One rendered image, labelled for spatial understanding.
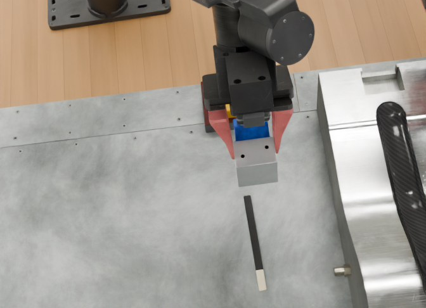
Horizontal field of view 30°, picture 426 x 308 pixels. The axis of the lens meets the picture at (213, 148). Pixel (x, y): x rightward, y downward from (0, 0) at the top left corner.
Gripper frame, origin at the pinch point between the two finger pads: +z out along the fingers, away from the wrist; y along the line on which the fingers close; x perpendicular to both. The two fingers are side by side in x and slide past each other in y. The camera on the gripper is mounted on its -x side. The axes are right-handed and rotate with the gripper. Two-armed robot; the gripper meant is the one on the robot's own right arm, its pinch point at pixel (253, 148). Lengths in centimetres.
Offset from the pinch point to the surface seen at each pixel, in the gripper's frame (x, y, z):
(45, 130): 21.7, -30.0, 5.4
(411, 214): -4.3, 18.1, 9.7
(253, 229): 3.5, -1.2, 14.8
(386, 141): 5.4, 17.3, 4.8
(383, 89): 14.7, 19.2, 2.1
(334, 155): 4.1, 10.3, 5.2
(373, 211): -3.6, 13.6, 9.1
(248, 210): 6.1, -1.5, 13.4
